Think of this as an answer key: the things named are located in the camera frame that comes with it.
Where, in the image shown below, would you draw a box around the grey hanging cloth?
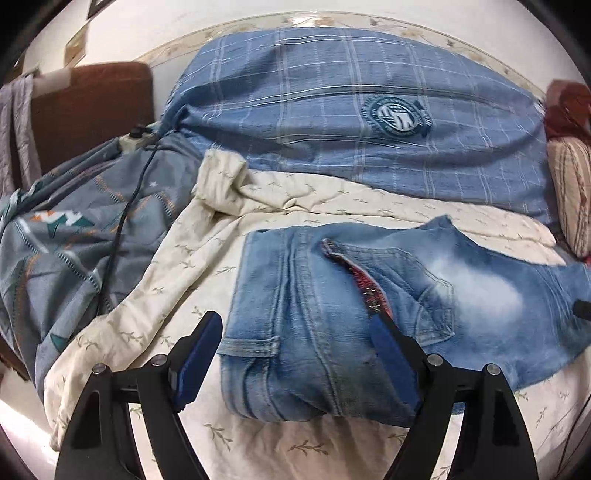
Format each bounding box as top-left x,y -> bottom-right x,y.
0,74 -> 42,195

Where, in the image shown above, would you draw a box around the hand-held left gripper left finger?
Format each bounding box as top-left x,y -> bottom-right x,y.
54,310 -> 225,480

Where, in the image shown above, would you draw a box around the white power strip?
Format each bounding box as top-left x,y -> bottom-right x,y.
117,129 -> 158,151

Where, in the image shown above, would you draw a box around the blue denim pants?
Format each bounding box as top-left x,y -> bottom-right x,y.
217,215 -> 591,428

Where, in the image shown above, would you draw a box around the red-brown patterned cloth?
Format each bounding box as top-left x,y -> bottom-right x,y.
544,79 -> 591,141

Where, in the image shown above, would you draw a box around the cream leaf-print blanket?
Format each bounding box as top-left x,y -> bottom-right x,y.
44,150 -> 591,480

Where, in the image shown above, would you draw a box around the grey patterned duvet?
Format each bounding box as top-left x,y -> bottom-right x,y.
0,131 -> 208,402

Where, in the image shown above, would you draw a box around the tan wall sticker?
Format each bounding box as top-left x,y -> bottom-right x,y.
64,30 -> 87,64

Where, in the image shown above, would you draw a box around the brown headboard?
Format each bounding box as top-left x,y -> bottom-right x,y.
9,62 -> 155,185

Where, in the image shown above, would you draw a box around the beige striped quilted pillow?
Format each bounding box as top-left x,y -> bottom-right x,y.
547,138 -> 591,259

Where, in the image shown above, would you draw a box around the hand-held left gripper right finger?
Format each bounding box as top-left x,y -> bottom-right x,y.
367,311 -> 539,480

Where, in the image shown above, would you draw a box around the black cable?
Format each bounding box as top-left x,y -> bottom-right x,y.
95,124 -> 163,319

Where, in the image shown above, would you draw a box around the floral border strip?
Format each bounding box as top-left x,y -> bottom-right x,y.
134,11 -> 546,100

